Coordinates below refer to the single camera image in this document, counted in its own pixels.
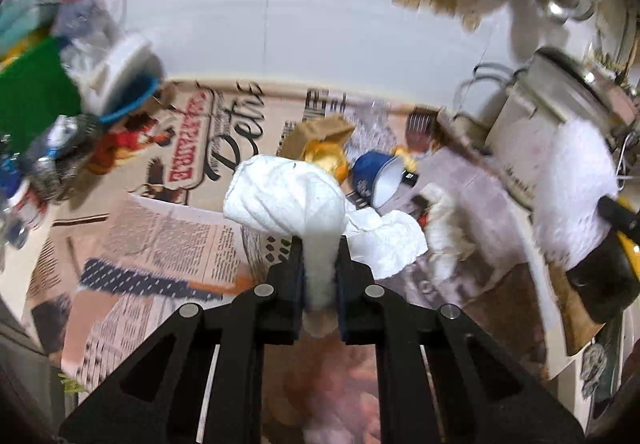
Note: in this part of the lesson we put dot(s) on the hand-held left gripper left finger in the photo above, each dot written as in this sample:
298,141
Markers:
299,274

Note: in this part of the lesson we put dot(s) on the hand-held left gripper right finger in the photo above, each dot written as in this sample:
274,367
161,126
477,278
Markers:
341,279

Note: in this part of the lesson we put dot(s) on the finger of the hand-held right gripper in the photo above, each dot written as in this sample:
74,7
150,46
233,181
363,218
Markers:
620,219

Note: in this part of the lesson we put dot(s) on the white paper towel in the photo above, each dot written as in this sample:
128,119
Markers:
575,189
390,239
285,199

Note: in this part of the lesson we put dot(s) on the green box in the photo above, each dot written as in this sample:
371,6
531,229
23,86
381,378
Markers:
35,94

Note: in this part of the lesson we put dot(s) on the wooden cutting board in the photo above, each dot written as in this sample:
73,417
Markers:
575,324

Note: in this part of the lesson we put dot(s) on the blue paper cup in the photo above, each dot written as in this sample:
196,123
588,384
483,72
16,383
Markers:
367,174

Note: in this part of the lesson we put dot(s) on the newspaper print tablecloth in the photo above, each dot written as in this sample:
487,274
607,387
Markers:
165,234

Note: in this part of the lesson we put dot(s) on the black round pot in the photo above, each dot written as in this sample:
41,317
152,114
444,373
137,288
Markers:
600,284

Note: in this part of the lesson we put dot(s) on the blue plastic bowl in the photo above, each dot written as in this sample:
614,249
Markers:
135,97

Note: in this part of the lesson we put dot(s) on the stack of teal boxes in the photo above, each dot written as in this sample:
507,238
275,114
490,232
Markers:
25,14

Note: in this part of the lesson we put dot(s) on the clear plastic bag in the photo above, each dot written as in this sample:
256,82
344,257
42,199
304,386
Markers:
85,29

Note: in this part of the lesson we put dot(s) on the clear plastic bottle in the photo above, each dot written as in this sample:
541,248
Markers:
20,209
65,149

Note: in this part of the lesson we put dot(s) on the white rice cooker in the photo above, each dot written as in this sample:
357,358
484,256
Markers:
520,134

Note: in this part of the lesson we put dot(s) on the brown paper scrap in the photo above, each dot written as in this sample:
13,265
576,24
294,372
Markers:
320,132

